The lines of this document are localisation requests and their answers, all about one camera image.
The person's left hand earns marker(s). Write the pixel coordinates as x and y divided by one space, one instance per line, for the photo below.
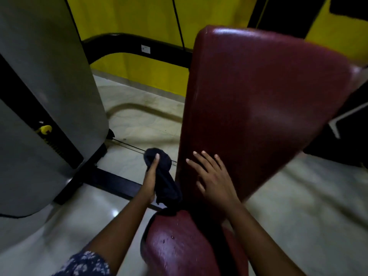
149 181

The person's right hand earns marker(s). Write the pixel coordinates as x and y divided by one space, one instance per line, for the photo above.
215 181

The person's right thumb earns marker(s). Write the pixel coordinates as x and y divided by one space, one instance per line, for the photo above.
200 187

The person's left thumb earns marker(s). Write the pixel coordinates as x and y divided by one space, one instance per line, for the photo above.
153 166

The person's right middle finger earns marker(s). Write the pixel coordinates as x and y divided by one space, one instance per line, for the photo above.
201 160

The person's right little finger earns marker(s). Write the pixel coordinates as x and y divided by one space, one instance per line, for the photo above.
220 163

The dark blue cleaning cloth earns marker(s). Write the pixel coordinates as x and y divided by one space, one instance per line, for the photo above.
162 178

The person's left forearm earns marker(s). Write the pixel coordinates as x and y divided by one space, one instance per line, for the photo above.
120 227

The person's right forearm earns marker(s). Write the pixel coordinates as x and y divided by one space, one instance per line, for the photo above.
258 241

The maroon padded seat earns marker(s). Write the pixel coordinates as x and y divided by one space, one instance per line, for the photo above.
184 247

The maroon padded backrest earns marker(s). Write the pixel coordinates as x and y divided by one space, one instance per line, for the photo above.
258 112

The yellow weight selector pin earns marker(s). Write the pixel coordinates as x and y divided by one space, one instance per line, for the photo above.
45 129

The blue floral sleeve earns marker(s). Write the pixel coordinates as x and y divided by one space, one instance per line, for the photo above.
83 264

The grey weight stack cover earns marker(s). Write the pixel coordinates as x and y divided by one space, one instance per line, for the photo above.
43 112

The black floor frame bar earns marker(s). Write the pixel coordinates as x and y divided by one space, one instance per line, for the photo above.
115 181

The black curved machine frame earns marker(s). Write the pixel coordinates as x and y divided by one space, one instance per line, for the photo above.
138 48

